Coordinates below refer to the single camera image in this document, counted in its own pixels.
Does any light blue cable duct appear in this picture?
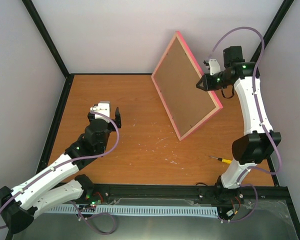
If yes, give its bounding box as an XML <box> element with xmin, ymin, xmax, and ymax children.
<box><xmin>43</xmin><ymin>203</ymin><xmax>220</xmax><ymax>219</ymax></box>

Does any purple cable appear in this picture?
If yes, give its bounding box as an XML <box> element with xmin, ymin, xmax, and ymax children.
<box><xmin>208</xmin><ymin>26</ymin><xmax>283</xmax><ymax>223</ymax></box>
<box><xmin>0</xmin><ymin>112</ymin><xmax>121</xmax><ymax>230</ymax></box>

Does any pink picture frame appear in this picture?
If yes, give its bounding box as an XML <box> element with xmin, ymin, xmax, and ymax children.
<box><xmin>151</xmin><ymin>31</ymin><xmax>223</xmax><ymax>141</ymax></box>

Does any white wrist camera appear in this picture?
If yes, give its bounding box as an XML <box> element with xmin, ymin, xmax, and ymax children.
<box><xmin>203</xmin><ymin>58</ymin><xmax>221</xmax><ymax>76</ymax></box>
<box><xmin>90</xmin><ymin>101</ymin><xmax>111</xmax><ymax>117</ymax></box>

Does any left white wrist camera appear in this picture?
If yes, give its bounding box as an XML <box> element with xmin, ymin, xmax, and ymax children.
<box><xmin>90</xmin><ymin>101</ymin><xmax>111</xmax><ymax>117</ymax></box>

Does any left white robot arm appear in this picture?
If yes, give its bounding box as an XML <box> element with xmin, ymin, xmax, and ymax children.
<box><xmin>0</xmin><ymin>102</ymin><xmax>122</xmax><ymax>234</ymax></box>

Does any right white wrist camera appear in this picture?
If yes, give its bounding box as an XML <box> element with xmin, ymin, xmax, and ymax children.
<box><xmin>203</xmin><ymin>58</ymin><xmax>221</xmax><ymax>76</ymax></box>

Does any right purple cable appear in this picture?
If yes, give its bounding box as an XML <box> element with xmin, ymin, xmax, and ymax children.
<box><xmin>208</xmin><ymin>26</ymin><xmax>283</xmax><ymax>223</ymax></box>

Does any yellow handled screwdriver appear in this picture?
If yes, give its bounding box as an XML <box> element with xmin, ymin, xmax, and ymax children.
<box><xmin>209</xmin><ymin>155</ymin><xmax>232</xmax><ymax>165</ymax></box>

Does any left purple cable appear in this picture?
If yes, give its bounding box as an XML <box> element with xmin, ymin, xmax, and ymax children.
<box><xmin>0</xmin><ymin>112</ymin><xmax>121</xmax><ymax>230</ymax></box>

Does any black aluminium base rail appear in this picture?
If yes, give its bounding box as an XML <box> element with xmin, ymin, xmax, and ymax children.
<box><xmin>77</xmin><ymin>184</ymin><xmax>292</xmax><ymax>206</ymax></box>

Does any left black corner post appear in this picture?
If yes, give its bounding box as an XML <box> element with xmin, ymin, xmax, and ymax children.
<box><xmin>21</xmin><ymin>0</ymin><xmax>71</xmax><ymax>78</ymax></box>

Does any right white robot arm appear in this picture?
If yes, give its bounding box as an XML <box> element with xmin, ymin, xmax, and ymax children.
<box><xmin>196</xmin><ymin>46</ymin><xmax>282</xmax><ymax>203</ymax></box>

